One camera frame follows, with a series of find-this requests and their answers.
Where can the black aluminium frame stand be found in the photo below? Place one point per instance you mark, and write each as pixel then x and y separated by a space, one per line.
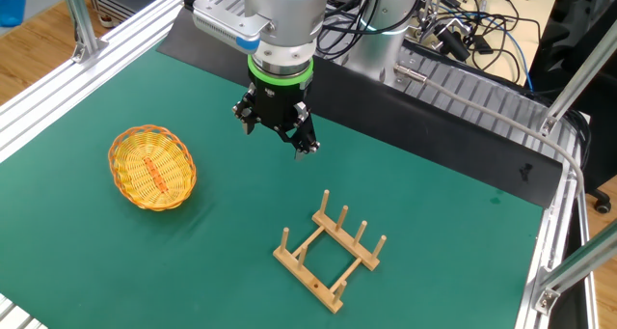
pixel 125 1

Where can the orange yellow wicker basket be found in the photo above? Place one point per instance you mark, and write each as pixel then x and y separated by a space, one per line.
pixel 152 170

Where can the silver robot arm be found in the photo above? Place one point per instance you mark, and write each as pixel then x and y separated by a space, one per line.
pixel 284 10

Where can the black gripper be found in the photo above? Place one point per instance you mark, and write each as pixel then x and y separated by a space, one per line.
pixel 277 102

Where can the beige desk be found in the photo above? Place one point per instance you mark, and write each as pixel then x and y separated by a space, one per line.
pixel 544 10

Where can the silver blue wrist camera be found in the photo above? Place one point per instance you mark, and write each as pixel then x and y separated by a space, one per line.
pixel 222 25

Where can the black office chair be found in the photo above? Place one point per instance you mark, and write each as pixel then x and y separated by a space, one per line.
pixel 602 126

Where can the aluminium frame post with bracket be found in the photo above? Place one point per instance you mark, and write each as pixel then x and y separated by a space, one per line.
pixel 578 264
pixel 77 10
pixel 578 83

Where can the black rubber barrier strip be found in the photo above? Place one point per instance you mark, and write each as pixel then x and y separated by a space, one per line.
pixel 385 117

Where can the wooden peg dish rack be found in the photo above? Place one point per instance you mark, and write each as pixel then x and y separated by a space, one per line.
pixel 308 282

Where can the green table mat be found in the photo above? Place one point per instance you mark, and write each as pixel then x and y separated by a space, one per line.
pixel 144 271

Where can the aluminium profile table frame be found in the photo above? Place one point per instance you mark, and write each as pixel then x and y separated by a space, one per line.
pixel 29 121

